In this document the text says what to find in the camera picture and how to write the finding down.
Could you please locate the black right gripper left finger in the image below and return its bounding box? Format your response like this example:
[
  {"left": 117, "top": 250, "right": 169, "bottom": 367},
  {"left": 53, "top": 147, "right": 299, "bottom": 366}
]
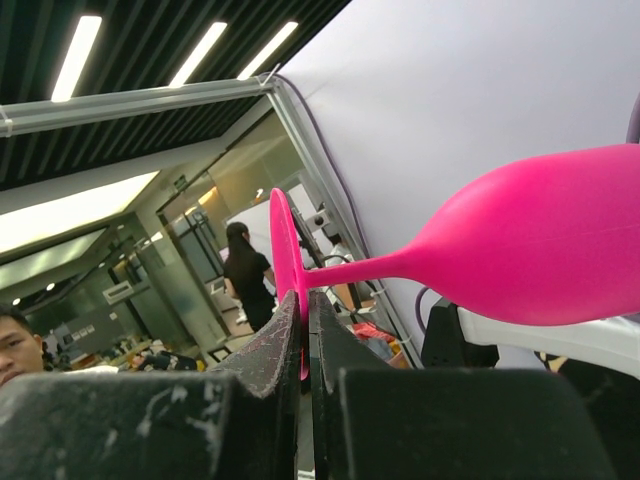
[{"left": 1, "top": 292, "right": 301, "bottom": 479}]

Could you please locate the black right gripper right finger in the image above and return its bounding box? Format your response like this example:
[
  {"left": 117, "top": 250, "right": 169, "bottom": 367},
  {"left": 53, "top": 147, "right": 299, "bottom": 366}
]
[{"left": 309, "top": 291, "right": 616, "bottom": 479}]

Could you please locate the pink plastic wine glass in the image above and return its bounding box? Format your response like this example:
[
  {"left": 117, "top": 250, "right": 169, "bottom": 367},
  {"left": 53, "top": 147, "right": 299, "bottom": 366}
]
[{"left": 268, "top": 142, "right": 640, "bottom": 381}]

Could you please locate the person in black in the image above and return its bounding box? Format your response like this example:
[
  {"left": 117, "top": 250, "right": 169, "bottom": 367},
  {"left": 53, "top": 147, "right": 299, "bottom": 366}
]
[{"left": 223, "top": 222, "right": 276, "bottom": 333}]

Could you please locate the man's face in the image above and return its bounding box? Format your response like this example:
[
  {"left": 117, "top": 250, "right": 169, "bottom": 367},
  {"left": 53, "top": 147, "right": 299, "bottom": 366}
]
[{"left": 0, "top": 304, "right": 45, "bottom": 386}]

